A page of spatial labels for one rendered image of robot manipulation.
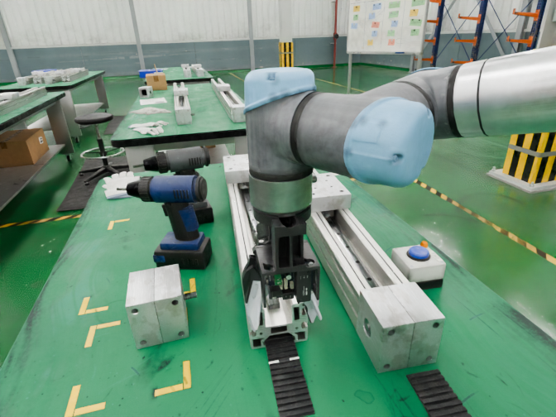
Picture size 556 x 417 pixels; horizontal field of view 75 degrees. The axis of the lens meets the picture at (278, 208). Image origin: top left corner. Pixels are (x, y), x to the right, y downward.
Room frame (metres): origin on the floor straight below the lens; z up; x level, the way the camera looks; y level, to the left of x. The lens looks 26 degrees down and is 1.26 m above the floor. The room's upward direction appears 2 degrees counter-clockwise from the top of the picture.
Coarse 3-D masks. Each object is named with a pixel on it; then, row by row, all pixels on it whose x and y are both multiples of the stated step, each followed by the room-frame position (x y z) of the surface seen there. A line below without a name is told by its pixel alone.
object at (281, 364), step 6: (276, 360) 0.42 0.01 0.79; (282, 360) 0.42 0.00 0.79; (288, 360) 0.42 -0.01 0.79; (294, 360) 0.42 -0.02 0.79; (270, 366) 0.41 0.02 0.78; (276, 366) 0.41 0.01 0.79; (282, 366) 0.41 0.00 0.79; (288, 366) 0.41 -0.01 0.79; (294, 366) 0.41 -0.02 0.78; (300, 366) 0.41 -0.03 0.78
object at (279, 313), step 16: (240, 192) 1.04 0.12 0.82; (240, 208) 0.84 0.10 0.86; (240, 224) 0.75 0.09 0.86; (256, 224) 0.80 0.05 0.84; (240, 240) 0.68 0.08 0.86; (256, 240) 0.72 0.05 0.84; (240, 256) 0.61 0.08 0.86; (240, 272) 0.64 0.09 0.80; (272, 304) 0.50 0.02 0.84; (288, 304) 0.49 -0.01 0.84; (272, 320) 0.47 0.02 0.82; (288, 320) 0.47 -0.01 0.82; (304, 320) 0.47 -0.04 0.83; (256, 336) 0.45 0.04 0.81; (304, 336) 0.47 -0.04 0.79
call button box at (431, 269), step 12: (396, 252) 0.65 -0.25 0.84; (408, 252) 0.64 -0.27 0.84; (432, 252) 0.64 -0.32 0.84; (396, 264) 0.64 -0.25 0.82; (408, 264) 0.60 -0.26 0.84; (420, 264) 0.60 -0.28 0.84; (432, 264) 0.60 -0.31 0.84; (444, 264) 0.60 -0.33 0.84; (408, 276) 0.59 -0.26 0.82; (420, 276) 0.59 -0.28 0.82; (432, 276) 0.59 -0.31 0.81; (420, 288) 0.59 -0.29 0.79; (432, 288) 0.60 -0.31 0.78
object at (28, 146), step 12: (156, 84) 4.04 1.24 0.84; (12, 132) 3.71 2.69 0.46; (24, 132) 3.69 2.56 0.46; (36, 132) 3.69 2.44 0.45; (0, 144) 3.30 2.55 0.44; (12, 144) 3.32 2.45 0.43; (24, 144) 3.35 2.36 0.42; (36, 144) 3.58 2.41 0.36; (0, 156) 3.29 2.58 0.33; (12, 156) 3.31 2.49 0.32; (24, 156) 3.34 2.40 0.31; (36, 156) 3.48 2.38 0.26
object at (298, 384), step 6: (300, 378) 0.39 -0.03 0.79; (276, 384) 0.38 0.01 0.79; (282, 384) 0.38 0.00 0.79; (288, 384) 0.38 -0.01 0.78; (294, 384) 0.38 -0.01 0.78; (300, 384) 0.38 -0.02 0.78; (306, 384) 0.38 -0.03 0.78; (276, 390) 0.37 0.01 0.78; (282, 390) 0.37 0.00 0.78; (288, 390) 0.37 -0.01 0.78; (294, 390) 0.37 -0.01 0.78
